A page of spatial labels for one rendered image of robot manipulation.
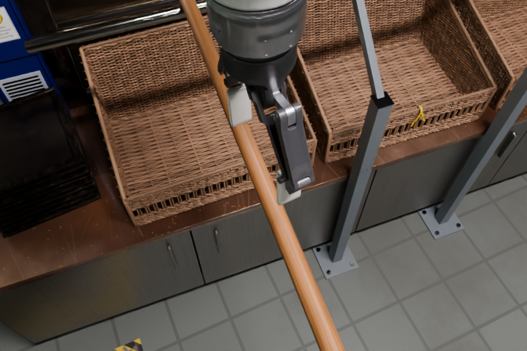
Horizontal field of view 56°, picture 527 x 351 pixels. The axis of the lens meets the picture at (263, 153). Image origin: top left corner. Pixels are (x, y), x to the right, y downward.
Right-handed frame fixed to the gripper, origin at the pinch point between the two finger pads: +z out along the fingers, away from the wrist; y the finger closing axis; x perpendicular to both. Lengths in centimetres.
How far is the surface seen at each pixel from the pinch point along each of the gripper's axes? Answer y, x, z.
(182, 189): -39, -7, 62
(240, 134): -12.9, 2.0, 12.3
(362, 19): -39, 44, 25
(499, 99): -29, 97, 71
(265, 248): -33, 14, 110
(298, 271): 11.6, -0.9, 12.7
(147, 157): -61, -11, 73
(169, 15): -50, 3, 16
